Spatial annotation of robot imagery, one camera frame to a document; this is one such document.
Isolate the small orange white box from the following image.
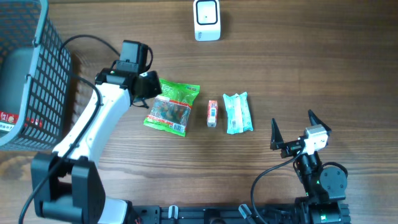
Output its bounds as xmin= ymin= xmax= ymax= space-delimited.
xmin=206 ymin=100 xmax=218 ymax=128

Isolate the green gummy candy bag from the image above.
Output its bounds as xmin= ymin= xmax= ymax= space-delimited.
xmin=144 ymin=79 xmax=200 ymax=137

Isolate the grey mesh plastic basket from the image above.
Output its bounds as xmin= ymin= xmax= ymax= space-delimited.
xmin=1 ymin=0 xmax=72 ymax=151

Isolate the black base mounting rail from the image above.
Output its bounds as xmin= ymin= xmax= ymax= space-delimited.
xmin=124 ymin=203 xmax=351 ymax=224

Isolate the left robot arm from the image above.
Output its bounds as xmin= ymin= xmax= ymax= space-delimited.
xmin=19 ymin=40 xmax=162 ymax=223

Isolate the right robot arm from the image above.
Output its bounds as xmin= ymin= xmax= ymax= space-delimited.
xmin=268 ymin=110 xmax=351 ymax=223

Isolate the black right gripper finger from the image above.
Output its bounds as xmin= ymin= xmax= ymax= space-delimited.
xmin=308 ymin=110 xmax=331 ymax=134
xmin=270 ymin=118 xmax=284 ymax=151

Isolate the red chocolate bar wrapper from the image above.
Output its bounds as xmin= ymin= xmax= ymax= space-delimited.
xmin=1 ymin=111 xmax=43 ymax=132

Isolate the mint green wipes packet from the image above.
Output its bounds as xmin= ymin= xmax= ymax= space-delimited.
xmin=223 ymin=92 xmax=254 ymax=134

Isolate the white barcode scanner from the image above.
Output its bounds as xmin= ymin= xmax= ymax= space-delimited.
xmin=193 ymin=0 xmax=221 ymax=42

